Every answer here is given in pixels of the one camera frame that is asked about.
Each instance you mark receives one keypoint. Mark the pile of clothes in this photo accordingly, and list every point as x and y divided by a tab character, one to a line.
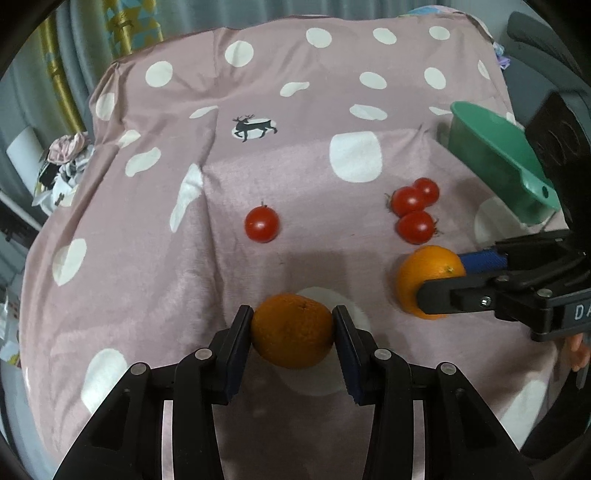
64	161

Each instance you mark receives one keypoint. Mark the yellow patterned curtain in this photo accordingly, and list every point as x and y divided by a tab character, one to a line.
129	18

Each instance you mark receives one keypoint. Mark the grey curtain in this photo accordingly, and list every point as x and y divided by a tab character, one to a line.
27	83

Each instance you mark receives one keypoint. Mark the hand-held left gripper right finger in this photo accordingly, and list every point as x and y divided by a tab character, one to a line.
348	355

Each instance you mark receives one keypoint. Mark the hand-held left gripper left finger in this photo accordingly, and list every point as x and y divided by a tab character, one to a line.
238	350

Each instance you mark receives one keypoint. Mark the white cylinder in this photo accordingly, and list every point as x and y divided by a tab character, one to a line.
21	152

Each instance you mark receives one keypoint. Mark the person's right hand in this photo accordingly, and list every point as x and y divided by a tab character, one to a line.
579	353

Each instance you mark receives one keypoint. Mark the colourful cloth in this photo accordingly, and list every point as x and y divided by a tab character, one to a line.
501	54

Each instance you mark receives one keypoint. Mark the gold satin curtain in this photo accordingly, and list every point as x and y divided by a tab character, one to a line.
57	69

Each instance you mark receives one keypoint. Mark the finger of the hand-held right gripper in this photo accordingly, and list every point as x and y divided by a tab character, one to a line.
482	261
448	295

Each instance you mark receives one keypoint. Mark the orange mandarin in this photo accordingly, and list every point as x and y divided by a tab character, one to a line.
292	330
429	272

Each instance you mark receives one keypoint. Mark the red cherry tomato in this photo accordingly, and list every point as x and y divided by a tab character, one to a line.
262	223
428	189
417	226
408	199

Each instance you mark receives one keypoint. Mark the grey sofa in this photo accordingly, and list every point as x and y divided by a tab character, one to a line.
545	55

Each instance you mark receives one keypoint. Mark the pink polka dot blanket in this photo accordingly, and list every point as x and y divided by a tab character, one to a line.
161	277

